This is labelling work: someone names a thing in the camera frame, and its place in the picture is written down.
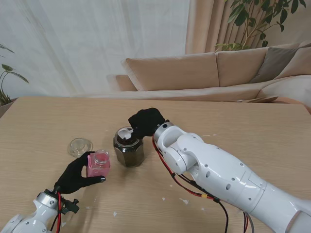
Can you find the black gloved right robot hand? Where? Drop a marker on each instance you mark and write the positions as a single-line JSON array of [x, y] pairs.
[[148, 121]]

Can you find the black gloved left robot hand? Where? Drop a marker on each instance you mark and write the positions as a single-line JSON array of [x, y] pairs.
[[70, 177]]

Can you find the white plastic spoon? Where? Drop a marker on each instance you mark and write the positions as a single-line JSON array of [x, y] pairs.
[[124, 134]]

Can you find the pink square coffee jar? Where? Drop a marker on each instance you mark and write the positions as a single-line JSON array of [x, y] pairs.
[[97, 170]]

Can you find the clear glass jar lid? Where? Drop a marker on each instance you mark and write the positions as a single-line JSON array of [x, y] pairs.
[[77, 146]]

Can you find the glass jar of coffee beans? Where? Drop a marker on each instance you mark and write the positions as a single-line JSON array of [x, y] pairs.
[[128, 153]]

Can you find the beige sofa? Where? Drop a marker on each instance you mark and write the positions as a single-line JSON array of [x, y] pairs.
[[175, 75]]

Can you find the gray planter box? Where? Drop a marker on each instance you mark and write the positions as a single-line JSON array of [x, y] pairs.
[[6, 108]]

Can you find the white sheer curtain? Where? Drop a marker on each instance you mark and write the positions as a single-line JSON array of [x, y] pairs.
[[85, 43]]

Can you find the beige pleated curtain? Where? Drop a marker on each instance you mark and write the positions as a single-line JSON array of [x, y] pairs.
[[209, 26]]

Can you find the brown cardboard piece on sofa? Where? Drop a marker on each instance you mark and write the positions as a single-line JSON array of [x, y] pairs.
[[260, 99]]

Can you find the broad leaf green plant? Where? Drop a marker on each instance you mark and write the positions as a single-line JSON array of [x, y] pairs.
[[7, 69]]

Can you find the gray sofa cushion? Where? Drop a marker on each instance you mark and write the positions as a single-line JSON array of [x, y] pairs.
[[272, 63]]

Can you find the tall leafy green plant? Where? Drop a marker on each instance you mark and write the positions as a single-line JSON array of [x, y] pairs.
[[243, 17]]

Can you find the white sofa cushion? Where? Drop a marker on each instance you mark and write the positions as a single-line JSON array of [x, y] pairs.
[[289, 89]]

